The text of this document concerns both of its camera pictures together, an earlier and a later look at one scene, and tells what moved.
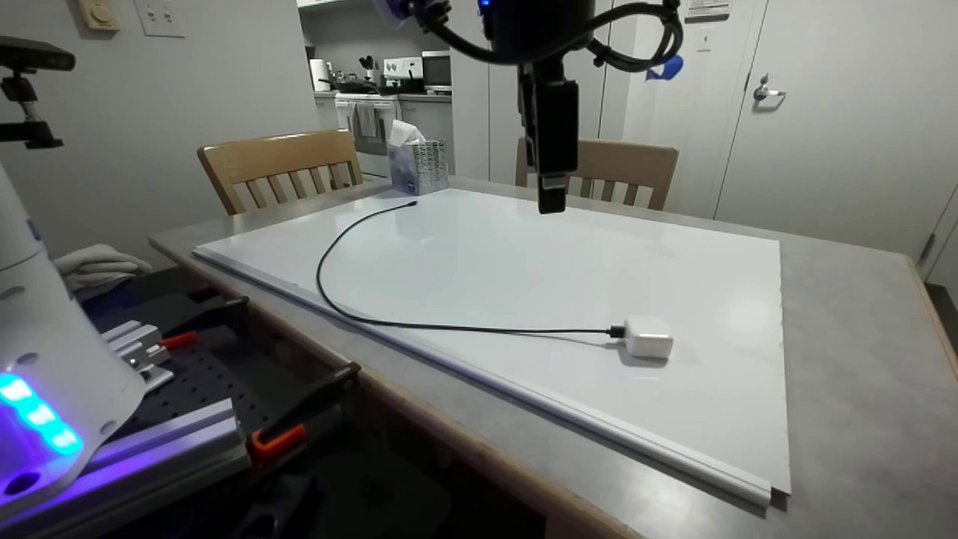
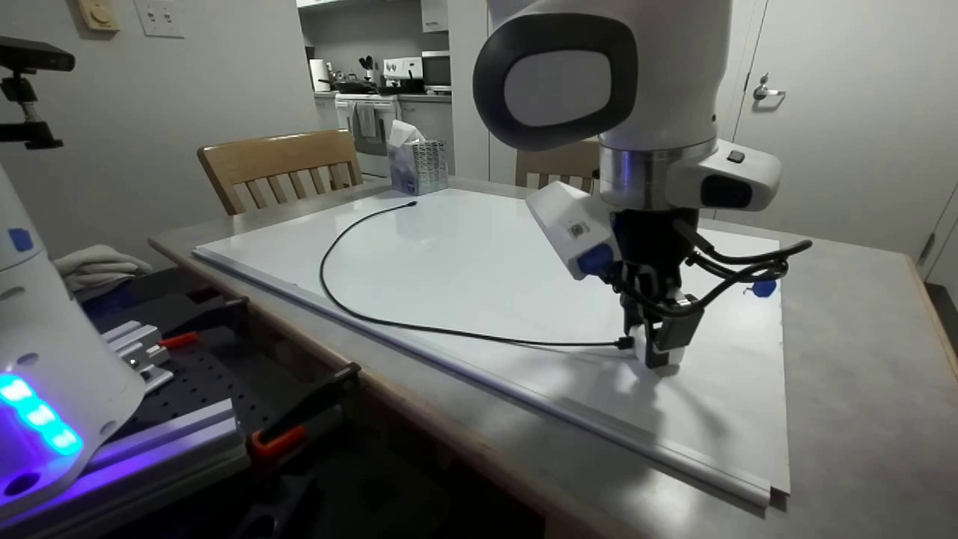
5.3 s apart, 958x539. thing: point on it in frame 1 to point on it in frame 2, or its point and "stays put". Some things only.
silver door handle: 766,97 stays put
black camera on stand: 22,59 stays put
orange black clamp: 296,428 stays put
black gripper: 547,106 to 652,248
